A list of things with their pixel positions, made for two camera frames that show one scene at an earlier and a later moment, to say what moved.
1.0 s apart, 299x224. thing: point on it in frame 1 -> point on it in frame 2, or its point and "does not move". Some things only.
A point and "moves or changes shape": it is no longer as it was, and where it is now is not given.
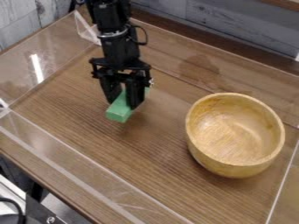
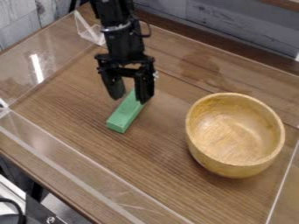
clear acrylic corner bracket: (87, 31) does not move
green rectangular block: (119, 109) moves or changes shape
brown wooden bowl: (235, 134) does not move
